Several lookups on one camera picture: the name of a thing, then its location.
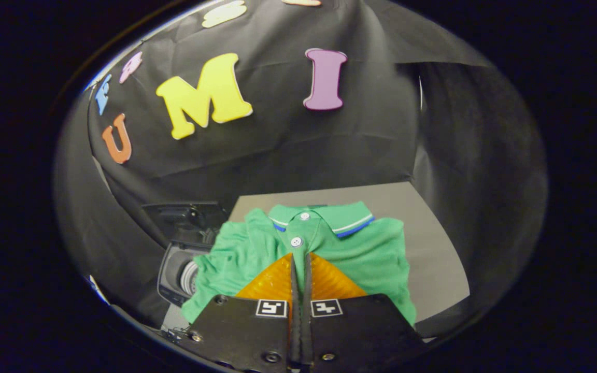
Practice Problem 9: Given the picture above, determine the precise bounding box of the green polo shirt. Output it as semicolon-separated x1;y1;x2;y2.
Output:
181;201;417;327

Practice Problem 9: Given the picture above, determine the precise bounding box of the grey washing machine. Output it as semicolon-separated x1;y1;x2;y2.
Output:
157;241;216;307

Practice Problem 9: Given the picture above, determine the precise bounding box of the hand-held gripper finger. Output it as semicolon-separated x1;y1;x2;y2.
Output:
301;252;429;371
174;252;302;371

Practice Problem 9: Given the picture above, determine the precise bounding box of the beige cabinet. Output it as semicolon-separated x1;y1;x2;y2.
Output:
229;181;471;337

